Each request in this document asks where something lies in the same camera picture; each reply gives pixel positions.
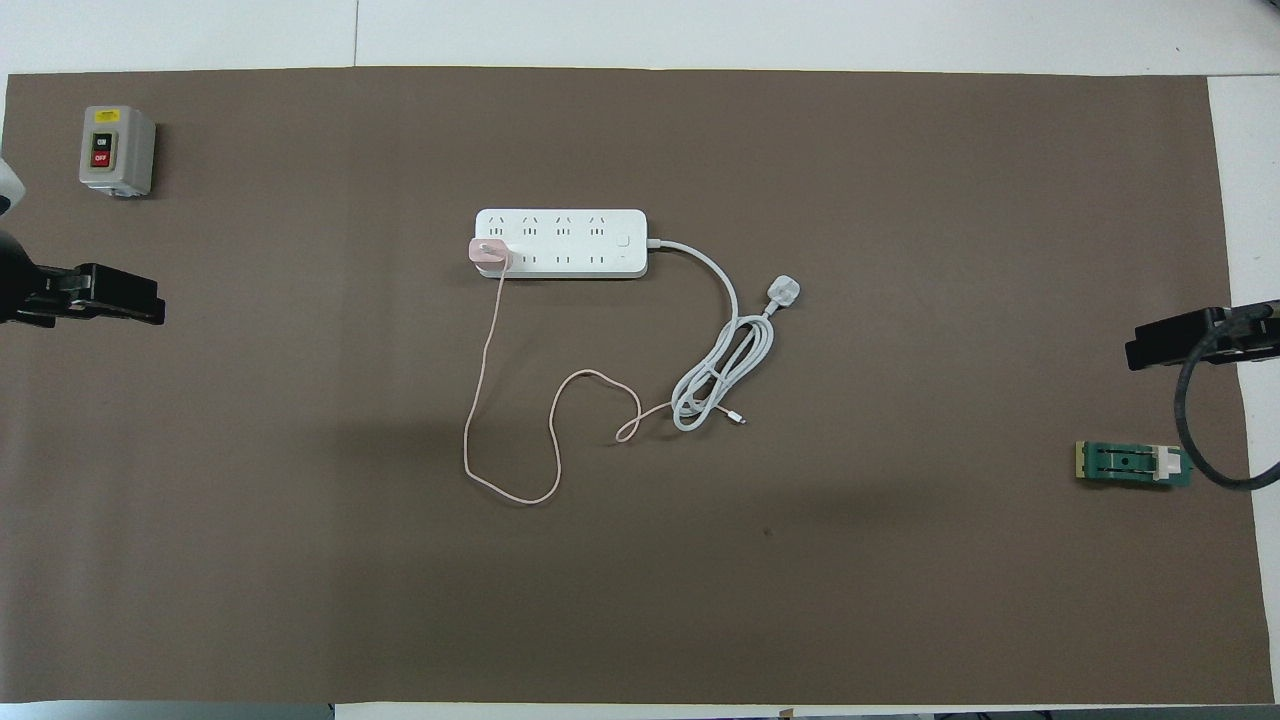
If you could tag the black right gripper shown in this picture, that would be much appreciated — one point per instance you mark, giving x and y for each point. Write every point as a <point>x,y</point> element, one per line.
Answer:
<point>1175,340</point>

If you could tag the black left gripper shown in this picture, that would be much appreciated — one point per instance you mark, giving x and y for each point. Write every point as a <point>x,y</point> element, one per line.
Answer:
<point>110,295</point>

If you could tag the pink charger plug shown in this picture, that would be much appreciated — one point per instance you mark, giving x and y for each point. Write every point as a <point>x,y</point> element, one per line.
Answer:
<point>488,254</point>

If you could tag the white power strip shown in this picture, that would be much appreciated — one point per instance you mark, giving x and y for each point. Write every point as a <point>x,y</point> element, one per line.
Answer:
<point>560,244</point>

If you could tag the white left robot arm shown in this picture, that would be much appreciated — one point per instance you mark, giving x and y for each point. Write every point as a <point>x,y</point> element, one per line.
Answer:
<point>12,275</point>

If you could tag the brown table mat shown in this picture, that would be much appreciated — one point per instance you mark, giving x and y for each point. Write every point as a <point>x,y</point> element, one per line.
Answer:
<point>640,600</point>

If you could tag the grey on-off switch box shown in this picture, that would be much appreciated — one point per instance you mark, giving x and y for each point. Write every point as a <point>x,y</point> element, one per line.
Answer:
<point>118,150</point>

